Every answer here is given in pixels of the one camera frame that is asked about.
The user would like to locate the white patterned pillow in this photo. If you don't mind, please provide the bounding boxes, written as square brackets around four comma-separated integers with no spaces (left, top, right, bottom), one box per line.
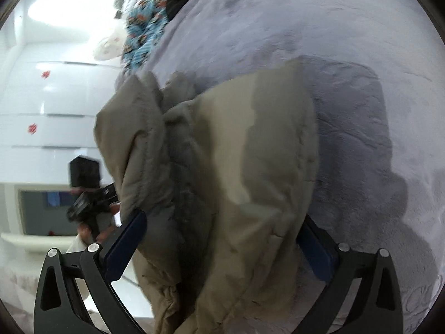
[94,34,126,61]

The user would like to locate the lilac plush bed blanket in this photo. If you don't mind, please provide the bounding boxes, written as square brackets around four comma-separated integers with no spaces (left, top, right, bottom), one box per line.
[143,0,444,333]

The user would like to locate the blue monkey print pajamas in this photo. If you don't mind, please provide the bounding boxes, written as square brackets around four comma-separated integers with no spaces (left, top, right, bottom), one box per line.
[122,0,169,72]

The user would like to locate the white wardrobe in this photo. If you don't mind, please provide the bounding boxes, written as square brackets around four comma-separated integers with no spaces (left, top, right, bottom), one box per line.
[1,0,120,185]

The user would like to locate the beige quilted puffer jacket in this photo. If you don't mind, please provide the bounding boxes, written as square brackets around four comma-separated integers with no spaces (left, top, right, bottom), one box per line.
[94,60,318,333]

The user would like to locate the person's left hand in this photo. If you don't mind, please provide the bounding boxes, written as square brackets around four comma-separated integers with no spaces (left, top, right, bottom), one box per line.
[78,202,121,245]

